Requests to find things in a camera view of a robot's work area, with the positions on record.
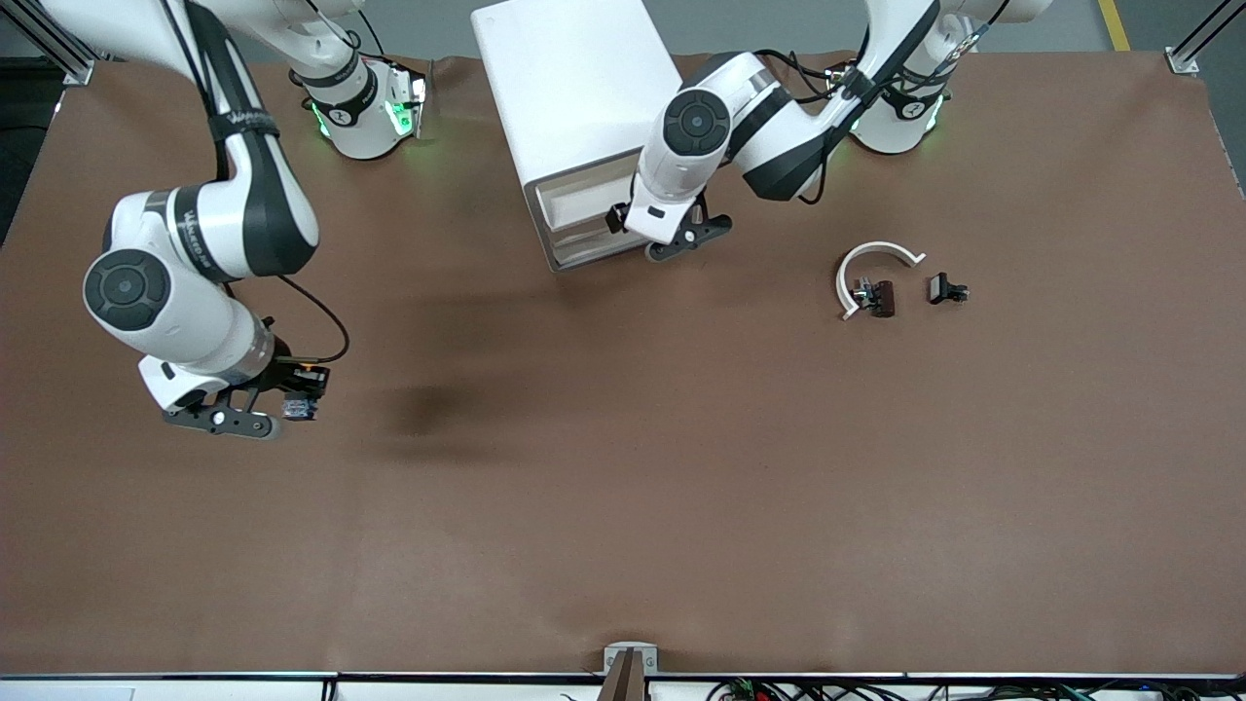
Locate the white plastic drawer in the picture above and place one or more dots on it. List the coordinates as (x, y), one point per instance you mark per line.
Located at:
(584, 200)
(599, 259)
(594, 243)

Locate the grey metal camera bracket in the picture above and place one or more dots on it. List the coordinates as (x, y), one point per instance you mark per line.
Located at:
(631, 672)

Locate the white drawer cabinet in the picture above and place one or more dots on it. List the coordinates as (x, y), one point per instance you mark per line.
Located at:
(565, 78)

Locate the small black switch part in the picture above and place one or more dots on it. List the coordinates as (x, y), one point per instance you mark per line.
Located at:
(939, 288)

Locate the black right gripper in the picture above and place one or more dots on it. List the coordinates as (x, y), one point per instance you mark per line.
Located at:
(283, 373)

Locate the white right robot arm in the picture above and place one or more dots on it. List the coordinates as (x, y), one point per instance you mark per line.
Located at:
(195, 234)

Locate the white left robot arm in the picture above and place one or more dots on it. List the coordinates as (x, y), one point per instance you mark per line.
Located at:
(769, 127)

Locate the aluminium frame post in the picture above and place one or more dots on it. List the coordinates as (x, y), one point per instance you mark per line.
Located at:
(1183, 62)
(78, 73)

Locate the orange push button black body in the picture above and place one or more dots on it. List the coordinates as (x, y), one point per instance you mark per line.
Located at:
(300, 404)

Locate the brown table cover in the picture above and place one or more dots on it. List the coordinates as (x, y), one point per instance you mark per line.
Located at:
(584, 487)

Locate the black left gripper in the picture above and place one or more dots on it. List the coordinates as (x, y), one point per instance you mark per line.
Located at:
(616, 218)

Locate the brown cylinder with metal fitting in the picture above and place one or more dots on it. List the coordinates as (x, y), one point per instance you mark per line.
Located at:
(884, 297)

